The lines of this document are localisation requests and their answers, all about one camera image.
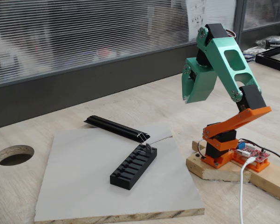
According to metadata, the printed paper sheet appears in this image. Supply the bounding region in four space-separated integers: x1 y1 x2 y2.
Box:
186 0 237 42

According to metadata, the long wooden plank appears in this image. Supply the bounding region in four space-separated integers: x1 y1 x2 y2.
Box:
248 161 280 204

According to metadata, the black rectangular frame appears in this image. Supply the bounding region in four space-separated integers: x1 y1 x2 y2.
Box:
255 44 280 74

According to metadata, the wooden base block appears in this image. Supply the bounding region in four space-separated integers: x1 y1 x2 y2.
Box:
185 149 252 183

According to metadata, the base servo wire bundle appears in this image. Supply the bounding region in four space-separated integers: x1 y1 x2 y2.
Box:
197 139 207 158

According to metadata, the red controller board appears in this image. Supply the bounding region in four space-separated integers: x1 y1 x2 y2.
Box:
234 139 271 163

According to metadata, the black slotted plastic block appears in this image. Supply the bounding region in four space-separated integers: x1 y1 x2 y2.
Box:
109 144 158 190

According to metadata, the clear plastic parts bag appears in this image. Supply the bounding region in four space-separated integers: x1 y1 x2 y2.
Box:
255 35 280 50

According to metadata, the grey laminated board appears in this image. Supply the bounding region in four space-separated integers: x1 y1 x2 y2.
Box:
34 123 205 222

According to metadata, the white USB cable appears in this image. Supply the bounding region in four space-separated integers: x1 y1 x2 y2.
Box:
239 156 256 224

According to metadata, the black aluminium profile rail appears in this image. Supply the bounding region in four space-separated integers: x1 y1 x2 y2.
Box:
84 115 151 143

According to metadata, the white packet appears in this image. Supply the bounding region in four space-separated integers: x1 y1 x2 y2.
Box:
243 46 263 56

